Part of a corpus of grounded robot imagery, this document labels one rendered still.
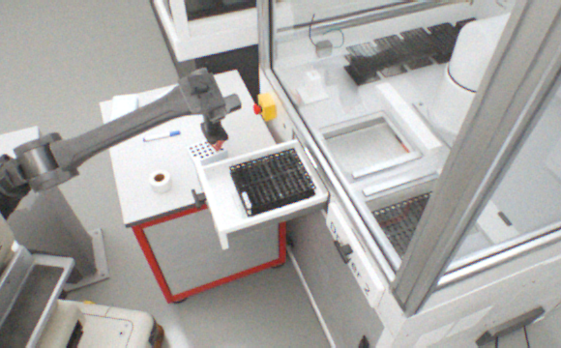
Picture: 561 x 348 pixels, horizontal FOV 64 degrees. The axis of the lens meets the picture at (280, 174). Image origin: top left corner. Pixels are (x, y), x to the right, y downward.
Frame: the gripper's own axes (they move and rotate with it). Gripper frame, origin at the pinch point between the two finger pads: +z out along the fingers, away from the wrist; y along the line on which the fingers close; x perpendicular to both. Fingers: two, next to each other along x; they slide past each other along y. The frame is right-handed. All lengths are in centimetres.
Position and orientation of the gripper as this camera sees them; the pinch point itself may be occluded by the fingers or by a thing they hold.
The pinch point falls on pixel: (217, 147)
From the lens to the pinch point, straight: 159.1
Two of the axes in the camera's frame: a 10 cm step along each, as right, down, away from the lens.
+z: 0.1, 6.2, 7.8
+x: -8.8, 3.7, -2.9
